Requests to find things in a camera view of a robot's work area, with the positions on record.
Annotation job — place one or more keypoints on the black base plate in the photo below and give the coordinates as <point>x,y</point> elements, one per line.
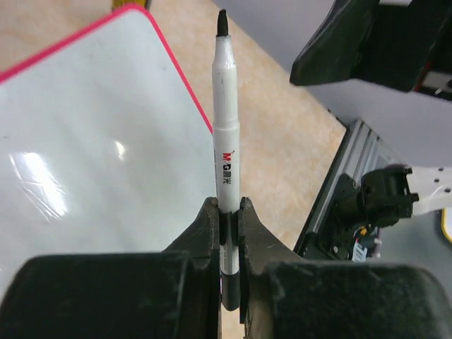
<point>325,237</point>

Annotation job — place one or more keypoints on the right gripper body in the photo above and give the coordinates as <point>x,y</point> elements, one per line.
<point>408,48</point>

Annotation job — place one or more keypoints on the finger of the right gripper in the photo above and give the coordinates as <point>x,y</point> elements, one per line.
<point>334,50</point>

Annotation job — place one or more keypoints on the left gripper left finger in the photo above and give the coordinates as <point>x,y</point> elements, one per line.
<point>174,293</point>

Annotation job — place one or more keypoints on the pink framed whiteboard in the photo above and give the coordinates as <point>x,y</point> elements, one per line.
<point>104,146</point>

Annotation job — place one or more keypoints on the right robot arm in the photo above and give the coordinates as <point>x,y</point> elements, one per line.
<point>419,126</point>

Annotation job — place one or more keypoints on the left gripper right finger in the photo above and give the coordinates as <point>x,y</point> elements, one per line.
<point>286,296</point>

